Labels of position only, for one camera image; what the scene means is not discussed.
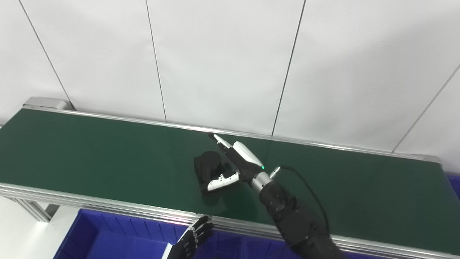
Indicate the black cylinder block part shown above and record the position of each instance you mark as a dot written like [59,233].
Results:
[208,165]

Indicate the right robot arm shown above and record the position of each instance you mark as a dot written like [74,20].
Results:
[294,219]

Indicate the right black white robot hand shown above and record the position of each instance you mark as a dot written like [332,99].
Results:
[246,162]

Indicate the aluminium conveyor leg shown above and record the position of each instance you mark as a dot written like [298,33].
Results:
[36,210]

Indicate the green conveyor belt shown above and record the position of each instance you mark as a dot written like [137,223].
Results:
[107,154]
[107,203]

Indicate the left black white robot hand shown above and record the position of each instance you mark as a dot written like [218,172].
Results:
[187,242]

